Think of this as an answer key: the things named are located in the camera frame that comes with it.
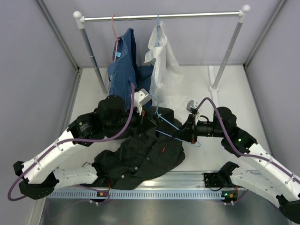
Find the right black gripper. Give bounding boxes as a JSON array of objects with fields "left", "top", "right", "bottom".
[{"left": 172, "top": 114, "right": 225, "bottom": 144}]

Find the light blue wire hanger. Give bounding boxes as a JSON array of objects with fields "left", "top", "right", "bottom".
[{"left": 149, "top": 94, "right": 202, "bottom": 148}]

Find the black pinstriped shirt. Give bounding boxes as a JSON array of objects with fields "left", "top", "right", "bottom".
[{"left": 91, "top": 106, "right": 185, "bottom": 190}]

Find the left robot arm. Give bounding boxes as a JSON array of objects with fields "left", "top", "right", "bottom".
[{"left": 13, "top": 91, "right": 155, "bottom": 200}]

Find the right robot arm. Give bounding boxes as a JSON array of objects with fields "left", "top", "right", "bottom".
[{"left": 173, "top": 107, "right": 300, "bottom": 224}]

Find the white shirt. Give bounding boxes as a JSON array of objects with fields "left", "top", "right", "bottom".
[{"left": 144, "top": 21, "right": 191, "bottom": 114}]

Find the blue checkered shirt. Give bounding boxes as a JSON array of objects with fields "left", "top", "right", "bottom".
[{"left": 107, "top": 28, "right": 154, "bottom": 109}]

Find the light blue hanger with shirt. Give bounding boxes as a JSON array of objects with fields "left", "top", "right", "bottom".
[{"left": 156, "top": 14, "right": 161, "bottom": 47}]

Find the white and silver clothes rack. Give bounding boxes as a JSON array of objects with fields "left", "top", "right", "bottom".
[{"left": 73, "top": 5, "right": 250, "bottom": 104}]

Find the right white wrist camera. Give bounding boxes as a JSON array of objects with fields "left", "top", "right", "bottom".
[{"left": 186, "top": 100, "right": 201, "bottom": 123}]

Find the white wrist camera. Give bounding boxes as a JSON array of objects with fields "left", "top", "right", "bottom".
[
  {"left": 186, "top": 100, "right": 201, "bottom": 123},
  {"left": 134, "top": 89, "right": 151, "bottom": 114}
]

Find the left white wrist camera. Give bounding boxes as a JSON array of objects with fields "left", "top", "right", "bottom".
[{"left": 134, "top": 89, "right": 151, "bottom": 114}]

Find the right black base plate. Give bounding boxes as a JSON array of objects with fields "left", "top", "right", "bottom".
[{"left": 203, "top": 172, "right": 233, "bottom": 188}]

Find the perforated cable duct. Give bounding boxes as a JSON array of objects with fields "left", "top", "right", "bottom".
[{"left": 48, "top": 189, "right": 237, "bottom": 200}]

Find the pink wire hanger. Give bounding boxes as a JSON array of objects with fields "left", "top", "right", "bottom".
[{"left": 111, "top": 15, "right": 121, "bottom": 61}]

